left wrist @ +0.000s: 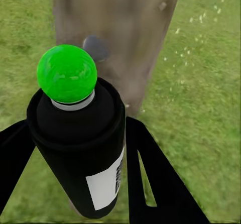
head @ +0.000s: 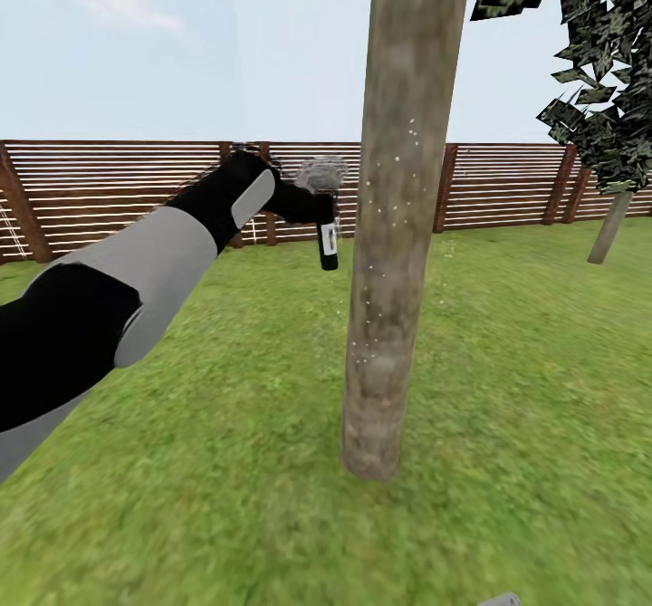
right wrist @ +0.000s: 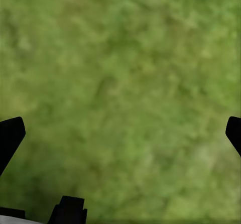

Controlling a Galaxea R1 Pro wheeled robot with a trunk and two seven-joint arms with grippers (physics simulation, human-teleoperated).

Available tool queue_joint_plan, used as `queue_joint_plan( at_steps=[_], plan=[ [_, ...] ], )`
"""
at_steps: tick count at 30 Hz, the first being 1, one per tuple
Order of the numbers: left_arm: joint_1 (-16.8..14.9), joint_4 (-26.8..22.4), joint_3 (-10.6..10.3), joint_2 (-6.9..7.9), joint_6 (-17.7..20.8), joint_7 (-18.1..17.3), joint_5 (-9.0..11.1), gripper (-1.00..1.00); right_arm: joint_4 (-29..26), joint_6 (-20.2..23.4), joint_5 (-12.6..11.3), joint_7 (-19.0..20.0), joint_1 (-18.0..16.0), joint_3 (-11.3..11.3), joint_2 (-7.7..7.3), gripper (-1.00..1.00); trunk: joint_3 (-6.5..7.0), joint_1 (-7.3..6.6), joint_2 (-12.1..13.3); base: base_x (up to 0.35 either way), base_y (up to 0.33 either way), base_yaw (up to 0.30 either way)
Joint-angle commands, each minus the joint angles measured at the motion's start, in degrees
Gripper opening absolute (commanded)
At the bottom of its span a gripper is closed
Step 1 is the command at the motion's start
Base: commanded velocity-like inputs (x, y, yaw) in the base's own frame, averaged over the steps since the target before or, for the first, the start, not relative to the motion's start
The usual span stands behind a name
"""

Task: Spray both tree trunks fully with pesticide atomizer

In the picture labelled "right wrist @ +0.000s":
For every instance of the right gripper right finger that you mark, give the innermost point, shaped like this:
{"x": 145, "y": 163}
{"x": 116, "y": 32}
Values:
{"x": 233, "y": 132}

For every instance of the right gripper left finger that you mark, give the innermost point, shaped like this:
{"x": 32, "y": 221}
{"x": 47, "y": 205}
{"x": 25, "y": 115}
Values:
{"x": 12, "y": 133}

